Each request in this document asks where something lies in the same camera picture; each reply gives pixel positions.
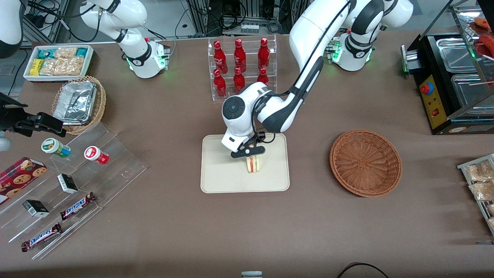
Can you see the black glass food warmer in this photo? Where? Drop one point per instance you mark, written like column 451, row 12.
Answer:
column 440, row 112

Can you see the teal snack pack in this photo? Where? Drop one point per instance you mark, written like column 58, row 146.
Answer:
column 48, row 53

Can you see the clear acrylic step display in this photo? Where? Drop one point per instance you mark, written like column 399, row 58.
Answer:
column 108, row 177

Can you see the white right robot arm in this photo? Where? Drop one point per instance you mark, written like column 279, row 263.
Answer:
column 131, row 15

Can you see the yellow snack pack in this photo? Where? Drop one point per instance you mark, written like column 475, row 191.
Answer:
column 36, row 66

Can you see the white power strip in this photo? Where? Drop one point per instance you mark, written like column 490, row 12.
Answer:
column 249, row 28

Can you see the red lid yogurt cup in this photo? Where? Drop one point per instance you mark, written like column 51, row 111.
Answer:
column 94, row 154

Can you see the small black box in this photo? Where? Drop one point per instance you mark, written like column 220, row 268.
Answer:
column 67, row 183
column 35, row 208

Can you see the clear acrylic bottle rack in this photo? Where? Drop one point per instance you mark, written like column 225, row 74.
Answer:
column 249, row 63

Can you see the oval wicker basket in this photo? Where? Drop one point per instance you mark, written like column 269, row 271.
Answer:
column 98, row 104

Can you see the clear bag of crackers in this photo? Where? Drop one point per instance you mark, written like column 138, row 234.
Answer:
column 63, row 66

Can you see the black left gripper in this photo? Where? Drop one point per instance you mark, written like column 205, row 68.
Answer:
column 253, row 141

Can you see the green lid yogurt cup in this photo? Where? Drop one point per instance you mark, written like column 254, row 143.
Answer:
column 54, row 147

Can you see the cream plastic tray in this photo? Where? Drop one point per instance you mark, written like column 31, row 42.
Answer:
column 224, row 173

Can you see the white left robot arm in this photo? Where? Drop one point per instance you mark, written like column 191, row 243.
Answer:
column 308, row 31

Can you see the foil food container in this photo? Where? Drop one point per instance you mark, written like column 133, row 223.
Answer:
column 75, row 102

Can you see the snickers bar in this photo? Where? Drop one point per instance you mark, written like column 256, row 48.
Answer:
column 41, row 237
column 77, row 206

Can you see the round brown wicker basket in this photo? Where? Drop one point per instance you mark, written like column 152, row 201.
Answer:
column 366, row 162

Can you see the steel food pan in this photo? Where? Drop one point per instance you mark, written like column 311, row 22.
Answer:
column 455, row 54
column 469, row 92

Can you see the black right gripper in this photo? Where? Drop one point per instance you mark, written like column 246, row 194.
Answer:
column 10, row 119

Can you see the white snack bin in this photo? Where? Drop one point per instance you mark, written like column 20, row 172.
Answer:
column 27, row 75

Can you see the triangle sandwich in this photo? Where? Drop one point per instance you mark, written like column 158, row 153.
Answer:
column 254, row 166

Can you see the red sausage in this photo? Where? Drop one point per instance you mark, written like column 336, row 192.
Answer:
column 487, row 45

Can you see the red cookie box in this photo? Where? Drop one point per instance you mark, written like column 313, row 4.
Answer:
column 19, row 177

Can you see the red cola bottle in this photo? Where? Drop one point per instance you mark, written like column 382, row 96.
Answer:
column 263, row 54
column 239, row 81
column 219, row 85
column 220, row 56
column 239, row 54
column 263, row 77

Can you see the clear bag of snacks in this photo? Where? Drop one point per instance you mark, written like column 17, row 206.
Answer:
column 491, row 209
column 478, row 172
column 482, row 191
column 491, row 224

